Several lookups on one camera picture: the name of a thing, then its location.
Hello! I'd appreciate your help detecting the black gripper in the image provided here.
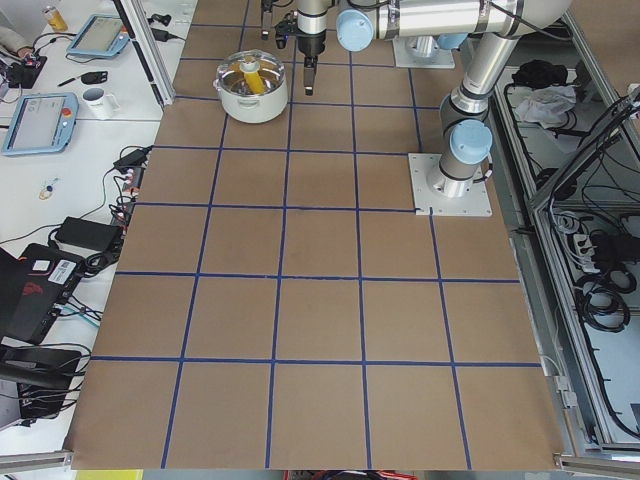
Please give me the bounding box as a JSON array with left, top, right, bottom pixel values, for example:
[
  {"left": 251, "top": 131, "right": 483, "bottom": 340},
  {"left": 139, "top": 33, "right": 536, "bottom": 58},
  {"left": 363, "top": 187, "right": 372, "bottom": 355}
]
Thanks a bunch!
[
  {"left": 297, "top": 9, "right": 327, "bottom": 96},
  {"left": 261, "top": 0, "right": 298, "bottom": 49}
]

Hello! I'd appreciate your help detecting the yellow corn cob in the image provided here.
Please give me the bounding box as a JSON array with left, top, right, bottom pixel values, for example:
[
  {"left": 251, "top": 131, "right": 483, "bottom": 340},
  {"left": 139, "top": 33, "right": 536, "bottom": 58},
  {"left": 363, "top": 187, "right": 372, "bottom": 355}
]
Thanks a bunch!
[{"left": 243, "top": 71, "right": 266, "bottom": 95}]

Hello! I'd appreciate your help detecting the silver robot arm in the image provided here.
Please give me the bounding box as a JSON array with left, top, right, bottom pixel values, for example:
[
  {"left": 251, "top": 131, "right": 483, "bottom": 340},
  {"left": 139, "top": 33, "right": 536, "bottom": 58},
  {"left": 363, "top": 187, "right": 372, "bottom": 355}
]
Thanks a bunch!
[
  {"left": 277, "top": 0, "right": 570, "bottom": 198},
  {"left": 260, "top": 0, "right": 297, "bottom": 49}
]

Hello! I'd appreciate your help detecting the mint green cooking pot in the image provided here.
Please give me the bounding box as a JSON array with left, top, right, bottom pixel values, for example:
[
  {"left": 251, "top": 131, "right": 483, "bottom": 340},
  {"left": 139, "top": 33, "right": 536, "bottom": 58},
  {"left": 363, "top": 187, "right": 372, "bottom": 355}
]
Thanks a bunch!
[{"left": 213, "top": 50, "right": 288, "bottom": 124}]

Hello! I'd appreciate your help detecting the upper blue teach pendant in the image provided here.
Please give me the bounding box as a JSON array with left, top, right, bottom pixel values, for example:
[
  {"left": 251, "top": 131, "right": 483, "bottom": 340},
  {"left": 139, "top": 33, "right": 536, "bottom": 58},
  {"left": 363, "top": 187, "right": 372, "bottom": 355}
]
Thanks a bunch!
[{"left": 67, "top": 14, "right": 130, "bottom": 59}]

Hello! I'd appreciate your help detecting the blue teach pendant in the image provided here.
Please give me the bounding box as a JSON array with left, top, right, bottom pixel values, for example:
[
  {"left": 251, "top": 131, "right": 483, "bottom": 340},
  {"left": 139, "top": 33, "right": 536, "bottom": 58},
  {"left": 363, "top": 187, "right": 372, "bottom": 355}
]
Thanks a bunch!
[
  {"left": 67, "top": 14, "right": 130, "bottom": 59},
  {"left": 1, "top": 93, "right": 79, "bottom": 156}
]

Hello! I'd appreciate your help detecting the white mug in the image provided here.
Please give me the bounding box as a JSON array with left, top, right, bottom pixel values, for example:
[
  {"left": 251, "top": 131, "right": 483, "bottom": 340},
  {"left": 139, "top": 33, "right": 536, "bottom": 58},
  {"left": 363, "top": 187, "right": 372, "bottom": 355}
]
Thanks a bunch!
[{"left": 82, "top": 87, "right": 121, "bottom": 120}]

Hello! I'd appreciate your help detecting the yellow drink can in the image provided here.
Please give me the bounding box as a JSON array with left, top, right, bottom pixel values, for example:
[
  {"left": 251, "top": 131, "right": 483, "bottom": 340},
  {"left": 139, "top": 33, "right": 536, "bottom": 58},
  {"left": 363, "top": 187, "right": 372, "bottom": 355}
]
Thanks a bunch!
[{"left": 42, "top": 5, "right": 68, "bottom": 32}]

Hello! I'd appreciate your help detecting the white crumpled cloth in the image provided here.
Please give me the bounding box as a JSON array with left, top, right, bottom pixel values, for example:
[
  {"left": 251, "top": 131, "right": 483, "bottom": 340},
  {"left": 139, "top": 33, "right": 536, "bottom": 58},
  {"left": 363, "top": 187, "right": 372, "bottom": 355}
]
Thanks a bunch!
[{"left": 514, "top": 86, "right": 576, "bottom": 128}]

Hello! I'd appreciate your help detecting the black power strip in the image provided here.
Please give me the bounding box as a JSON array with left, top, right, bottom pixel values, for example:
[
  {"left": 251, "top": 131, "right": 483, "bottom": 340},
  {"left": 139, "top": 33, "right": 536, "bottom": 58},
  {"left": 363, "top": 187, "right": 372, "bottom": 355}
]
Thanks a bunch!
[{"left": 109, "top": 166, "right": 146, "bottom": 228}]

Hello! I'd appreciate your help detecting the brown gridded table mat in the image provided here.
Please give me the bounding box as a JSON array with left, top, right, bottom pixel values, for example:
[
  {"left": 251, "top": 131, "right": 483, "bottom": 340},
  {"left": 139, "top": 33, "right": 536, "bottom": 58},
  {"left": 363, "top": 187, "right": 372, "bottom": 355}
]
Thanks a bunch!
[{"left": 66, "top": 1, "right": 562, "bottom": 470}]

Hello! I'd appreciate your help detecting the lower blue teach pendant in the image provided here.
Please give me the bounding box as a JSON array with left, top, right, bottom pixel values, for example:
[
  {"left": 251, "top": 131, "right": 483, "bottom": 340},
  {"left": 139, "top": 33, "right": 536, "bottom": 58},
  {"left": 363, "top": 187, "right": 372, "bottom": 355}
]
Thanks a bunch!
[{"left": 1, "top": 93, "right": 79, "bottom": 156}]

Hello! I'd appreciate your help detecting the black power brick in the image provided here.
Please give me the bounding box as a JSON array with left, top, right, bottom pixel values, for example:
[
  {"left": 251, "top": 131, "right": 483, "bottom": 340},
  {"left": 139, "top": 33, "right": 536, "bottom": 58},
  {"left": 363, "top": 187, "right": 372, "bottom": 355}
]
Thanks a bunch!
[{"left": 55, "top": 217, "right": 122, "bottom": 252}]

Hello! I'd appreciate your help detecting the black laptop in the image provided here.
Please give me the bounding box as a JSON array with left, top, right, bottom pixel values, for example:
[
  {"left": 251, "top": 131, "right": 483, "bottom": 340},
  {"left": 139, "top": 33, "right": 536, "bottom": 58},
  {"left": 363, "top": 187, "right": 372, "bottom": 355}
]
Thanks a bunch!
[{"left": 1, "top": 243, "right": 85, "bottom": 345}]

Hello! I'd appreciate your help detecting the aluminium frame post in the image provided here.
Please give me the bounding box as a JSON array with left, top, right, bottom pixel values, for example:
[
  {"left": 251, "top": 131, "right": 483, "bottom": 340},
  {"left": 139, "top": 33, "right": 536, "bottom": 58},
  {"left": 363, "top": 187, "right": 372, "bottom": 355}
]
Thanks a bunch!
[{"left": 114, "top": 0, "right": 175, "bottom": 108}]

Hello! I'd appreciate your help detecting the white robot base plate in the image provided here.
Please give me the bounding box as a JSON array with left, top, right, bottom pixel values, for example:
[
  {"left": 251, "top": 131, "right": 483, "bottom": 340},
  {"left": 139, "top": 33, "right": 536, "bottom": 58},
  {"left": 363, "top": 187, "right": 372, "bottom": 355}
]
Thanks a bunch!
[{"left": 408, "top": 153, "right": 492, "bottom": 217}]

